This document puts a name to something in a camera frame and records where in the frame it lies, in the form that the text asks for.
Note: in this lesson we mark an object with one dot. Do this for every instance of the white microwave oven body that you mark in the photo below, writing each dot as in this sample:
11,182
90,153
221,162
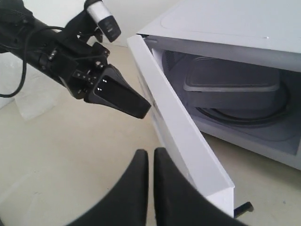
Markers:
258,32

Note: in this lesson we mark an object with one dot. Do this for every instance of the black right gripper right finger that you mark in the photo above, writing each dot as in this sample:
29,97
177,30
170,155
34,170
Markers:
202,197

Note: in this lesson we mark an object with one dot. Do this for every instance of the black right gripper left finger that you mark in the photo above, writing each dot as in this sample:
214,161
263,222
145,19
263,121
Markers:
126,203

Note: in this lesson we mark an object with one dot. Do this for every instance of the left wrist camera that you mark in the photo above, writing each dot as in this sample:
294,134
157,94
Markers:
103,19

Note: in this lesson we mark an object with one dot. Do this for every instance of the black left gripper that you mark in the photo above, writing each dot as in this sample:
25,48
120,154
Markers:
77,65

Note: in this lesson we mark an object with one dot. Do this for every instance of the white microwave door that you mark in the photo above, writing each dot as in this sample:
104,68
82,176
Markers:
180,136

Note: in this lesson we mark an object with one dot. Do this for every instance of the white plastic lidded container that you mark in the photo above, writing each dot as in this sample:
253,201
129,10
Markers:
223,84

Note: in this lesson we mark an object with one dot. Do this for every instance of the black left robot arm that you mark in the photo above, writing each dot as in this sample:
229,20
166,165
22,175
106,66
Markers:
26,37

